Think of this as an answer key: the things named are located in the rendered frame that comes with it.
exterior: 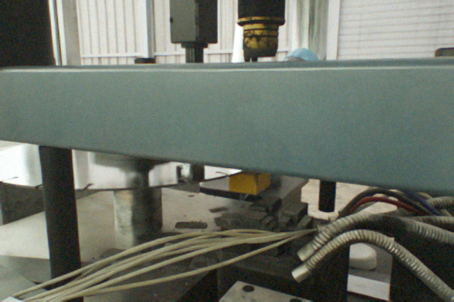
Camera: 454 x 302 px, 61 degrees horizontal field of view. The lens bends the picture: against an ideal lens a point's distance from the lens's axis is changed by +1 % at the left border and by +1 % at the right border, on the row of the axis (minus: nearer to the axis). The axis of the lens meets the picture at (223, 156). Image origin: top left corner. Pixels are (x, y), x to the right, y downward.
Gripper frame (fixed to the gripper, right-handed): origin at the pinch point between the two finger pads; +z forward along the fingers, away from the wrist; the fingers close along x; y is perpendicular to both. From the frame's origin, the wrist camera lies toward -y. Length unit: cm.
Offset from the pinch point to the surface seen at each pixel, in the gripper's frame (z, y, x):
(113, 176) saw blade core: 19.8, -8.3, 19.8
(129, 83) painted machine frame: 23.9, -24.9, 32.5
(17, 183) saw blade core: 25.2, -3.7, 23.3
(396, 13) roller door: -525, 135, -207
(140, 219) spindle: 17.6, -2.0, 9.1
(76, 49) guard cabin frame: -15, 50, 17
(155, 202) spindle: 14.9, -2.5, 9.4
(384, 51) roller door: -496, 146, -249
